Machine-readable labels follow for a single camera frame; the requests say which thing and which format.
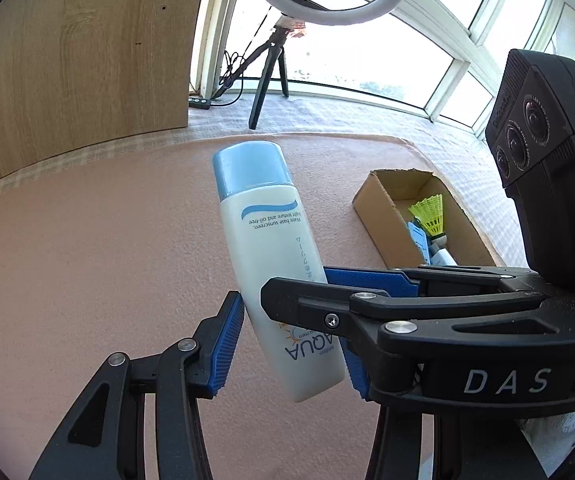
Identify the cardboard box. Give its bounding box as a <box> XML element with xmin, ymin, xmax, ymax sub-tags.
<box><xmin>352</xmin><ymin>169</ymin><xmax>498</xmax><ymax>268</ymax></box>

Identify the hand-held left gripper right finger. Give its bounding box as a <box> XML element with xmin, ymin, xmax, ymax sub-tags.
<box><xmin>340</xmin><ymin>342</ymin><xmax>553</xmax><ymax>480</ymax></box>

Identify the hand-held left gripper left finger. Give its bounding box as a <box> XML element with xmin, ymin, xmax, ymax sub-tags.
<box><xmin>27</xmin><ymin>290</ymin><xmax>245</xmax><ymax>480</ymax></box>

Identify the yellow shuttlecock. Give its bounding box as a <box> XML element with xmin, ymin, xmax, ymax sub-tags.
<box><xmin>408</xmin><ymin>194</ymin><xmax>449</xmax><ymax>249</ymax></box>

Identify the pink blanket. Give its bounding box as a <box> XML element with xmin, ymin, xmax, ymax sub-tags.
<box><xmin>0</xmin><ymin>132</ymin><xmax>505</xmax><ymax>480</ymax></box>

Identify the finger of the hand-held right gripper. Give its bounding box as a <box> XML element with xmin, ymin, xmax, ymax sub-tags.
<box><xmin>260</xmin><ymin>276</ymin><xmax>557</xmax><ymax>361</ymax></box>
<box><xmin>325</xmin><ymin>265</ymin><xmax>545</xmax><ymax>298</ymax></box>

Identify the white sunscreen bottle blue cap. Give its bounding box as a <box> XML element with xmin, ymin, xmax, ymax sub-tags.
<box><xmin>211</xmin><ymin>141</ymin><xmax>348</xmax><ymax>404</ymax></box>

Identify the black ring light cable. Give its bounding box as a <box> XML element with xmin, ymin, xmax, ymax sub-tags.
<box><xmin>217</xmin><ymin>5</ymin><xmax>278</xmax><ymax>108</ymax></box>

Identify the large light wooden board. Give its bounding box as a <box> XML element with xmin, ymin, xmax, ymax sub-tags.
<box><xmin>0</xmin><ymin>0</ymin><xmax>208</xmax><ymax>196</ymax></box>

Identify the blue plastic phone stand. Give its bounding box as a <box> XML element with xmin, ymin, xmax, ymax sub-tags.
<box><xmin>407</xmin><ymin>221</ymin><xmax>433</xmax><ymax>265</ymax></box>

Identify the person's right hand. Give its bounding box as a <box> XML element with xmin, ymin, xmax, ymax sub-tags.
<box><xmin>517</xmin><ymin>405</ymin><xmax>575</xmax><ymax>478</ymax></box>

